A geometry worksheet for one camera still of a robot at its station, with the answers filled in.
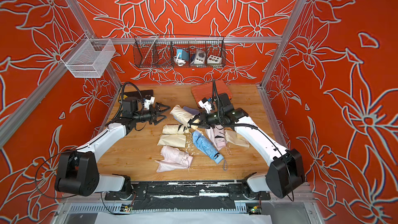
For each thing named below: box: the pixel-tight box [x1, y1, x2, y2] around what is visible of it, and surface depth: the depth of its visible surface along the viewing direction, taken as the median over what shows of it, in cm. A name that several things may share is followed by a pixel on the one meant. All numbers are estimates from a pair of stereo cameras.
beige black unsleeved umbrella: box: [169, 104, 200, 130], surface depth 77 cm
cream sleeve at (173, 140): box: [157, 134, 187, 148], surface depth 90 cm
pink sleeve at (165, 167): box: [154, 160, 189, 173], surface depth 80 cm
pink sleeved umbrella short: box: [208, 124, 228, 151], surface depth 90 cm
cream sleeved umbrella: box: [162, 123, 190, 135], surface depth 92 cm
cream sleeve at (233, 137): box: [224, 129, 250, 148], surface depth 91 cm
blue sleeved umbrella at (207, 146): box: [191, 130, 224, 165], surface depth 85 cm
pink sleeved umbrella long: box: [160, 145, 194, 168], surface depth 83 cm
